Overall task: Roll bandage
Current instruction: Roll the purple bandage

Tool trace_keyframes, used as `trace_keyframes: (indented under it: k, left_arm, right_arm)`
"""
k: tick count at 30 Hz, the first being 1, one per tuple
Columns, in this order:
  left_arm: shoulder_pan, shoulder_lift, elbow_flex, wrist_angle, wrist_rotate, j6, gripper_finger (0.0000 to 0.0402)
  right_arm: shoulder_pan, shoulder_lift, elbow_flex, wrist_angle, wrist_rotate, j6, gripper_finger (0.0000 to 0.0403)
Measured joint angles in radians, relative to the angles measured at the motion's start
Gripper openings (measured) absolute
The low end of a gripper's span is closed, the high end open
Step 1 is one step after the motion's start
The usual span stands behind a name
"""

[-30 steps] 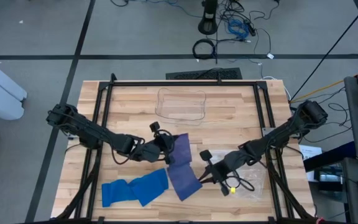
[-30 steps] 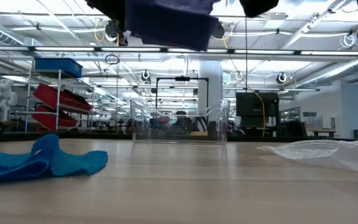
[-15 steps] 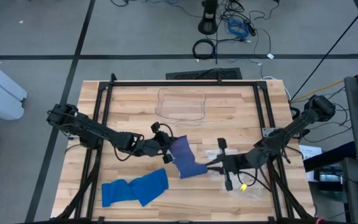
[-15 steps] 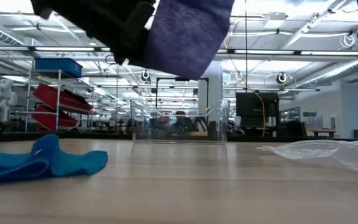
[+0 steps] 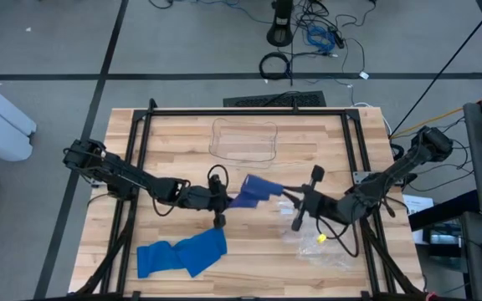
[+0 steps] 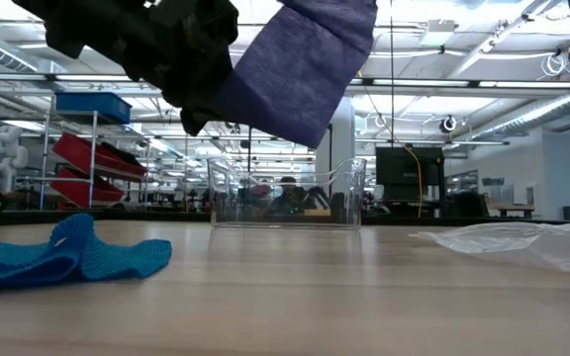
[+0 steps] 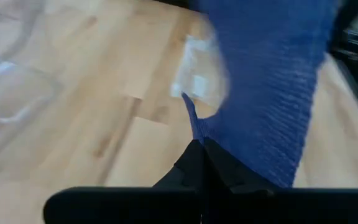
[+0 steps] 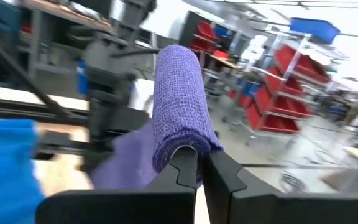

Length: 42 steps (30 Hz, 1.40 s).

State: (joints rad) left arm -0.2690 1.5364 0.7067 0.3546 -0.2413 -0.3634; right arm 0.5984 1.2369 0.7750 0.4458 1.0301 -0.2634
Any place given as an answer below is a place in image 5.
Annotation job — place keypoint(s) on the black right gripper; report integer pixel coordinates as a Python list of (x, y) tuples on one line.
[(320, 207)]

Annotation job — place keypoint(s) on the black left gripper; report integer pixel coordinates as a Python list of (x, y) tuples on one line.
[(203, 198)]

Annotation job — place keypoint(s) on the blue cohesive bandage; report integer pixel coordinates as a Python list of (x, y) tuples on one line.
[(257, 188), (182, 255)]

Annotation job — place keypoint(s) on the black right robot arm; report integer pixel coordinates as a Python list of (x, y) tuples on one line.
[(391, 175)]

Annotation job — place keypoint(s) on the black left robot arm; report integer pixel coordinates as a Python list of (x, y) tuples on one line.
[(119, 175)]

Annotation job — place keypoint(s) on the clear plastic bin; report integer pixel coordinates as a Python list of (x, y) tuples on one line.
[(243, 142)]

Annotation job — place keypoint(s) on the clear plastic wrapper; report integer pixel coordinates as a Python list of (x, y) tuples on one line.
[(320, 251)]

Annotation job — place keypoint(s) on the black perforated floor panel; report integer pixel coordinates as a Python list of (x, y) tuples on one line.
[(308, 100)]

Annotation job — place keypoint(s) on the white paper sheet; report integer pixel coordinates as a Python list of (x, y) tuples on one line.
[(418, 205)]

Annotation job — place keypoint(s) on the white plug adapter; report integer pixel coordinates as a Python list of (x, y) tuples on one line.
[(363, 75)]

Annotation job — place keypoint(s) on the small screen device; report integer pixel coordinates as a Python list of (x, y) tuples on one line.
[(444, 240)]

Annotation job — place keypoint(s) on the black power strip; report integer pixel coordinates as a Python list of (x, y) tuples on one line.
[(337, 39)]

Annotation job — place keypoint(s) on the black stand base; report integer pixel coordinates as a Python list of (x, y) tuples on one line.
[(280, 35)]

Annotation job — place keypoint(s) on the red tape band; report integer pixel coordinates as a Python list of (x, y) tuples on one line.
[(430, 296)]

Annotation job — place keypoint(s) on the grey equipment cart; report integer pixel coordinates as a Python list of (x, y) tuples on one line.
[(471, 234)]

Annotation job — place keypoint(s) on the thin black diagonal pole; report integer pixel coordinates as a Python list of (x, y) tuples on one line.
[(446, 67)]

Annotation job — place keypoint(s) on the black aluminium table frame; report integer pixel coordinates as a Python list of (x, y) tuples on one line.
[(245, 112)]

